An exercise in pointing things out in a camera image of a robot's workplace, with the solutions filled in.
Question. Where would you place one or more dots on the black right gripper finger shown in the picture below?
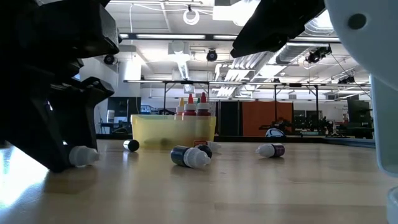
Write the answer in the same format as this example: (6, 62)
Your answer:
(273, 25)

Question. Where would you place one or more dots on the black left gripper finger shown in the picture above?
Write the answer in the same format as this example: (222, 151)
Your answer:
(37, 124)

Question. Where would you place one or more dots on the small white-capped dropper bottle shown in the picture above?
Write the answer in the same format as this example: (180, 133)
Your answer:
(82, 155)
(214, 145)
(186, 156)
(270, 150)
(131, 145)

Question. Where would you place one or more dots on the large red food colouring bottle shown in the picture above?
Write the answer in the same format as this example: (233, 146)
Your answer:
(190, 112)
(203, 99)

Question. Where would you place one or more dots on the large yellow food colouring bottle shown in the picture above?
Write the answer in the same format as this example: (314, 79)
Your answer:
(181, 102)

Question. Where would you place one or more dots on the yellow plastic bin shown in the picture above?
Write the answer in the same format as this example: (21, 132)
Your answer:
(161, 130)

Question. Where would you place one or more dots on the white ceiling light box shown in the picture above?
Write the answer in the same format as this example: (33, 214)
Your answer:
(230, 14)

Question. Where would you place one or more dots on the black ceiling equipment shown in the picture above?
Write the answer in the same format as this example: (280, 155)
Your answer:
(315, 56)

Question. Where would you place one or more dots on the white cylindrical housing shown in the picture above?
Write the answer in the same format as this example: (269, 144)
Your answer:
(373, 37)

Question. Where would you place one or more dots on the ceiling light track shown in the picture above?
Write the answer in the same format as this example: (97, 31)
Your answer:
(171, 36)

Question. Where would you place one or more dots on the white blue ball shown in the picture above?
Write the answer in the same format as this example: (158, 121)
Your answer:
(275, 133)

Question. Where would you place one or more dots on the silver ventilation duct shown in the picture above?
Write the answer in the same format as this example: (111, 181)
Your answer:
(292, 51)

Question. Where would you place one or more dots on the black ceiling camera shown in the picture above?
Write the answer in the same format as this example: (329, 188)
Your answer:
(109, 59)
(211, 55)

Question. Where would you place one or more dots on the orange wall panel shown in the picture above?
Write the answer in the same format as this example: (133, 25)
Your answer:
(258, 118)

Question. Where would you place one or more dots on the white ventilation duct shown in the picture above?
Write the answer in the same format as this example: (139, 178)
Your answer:
(180, 53)

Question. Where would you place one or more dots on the black wall panel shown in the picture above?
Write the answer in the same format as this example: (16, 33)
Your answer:
(230, 118)

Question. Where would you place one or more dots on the black workstation frame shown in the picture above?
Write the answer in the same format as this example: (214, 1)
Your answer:
(186, 82)

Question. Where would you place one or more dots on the black aluminium table frame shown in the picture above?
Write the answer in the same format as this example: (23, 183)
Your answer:
(236, 138)

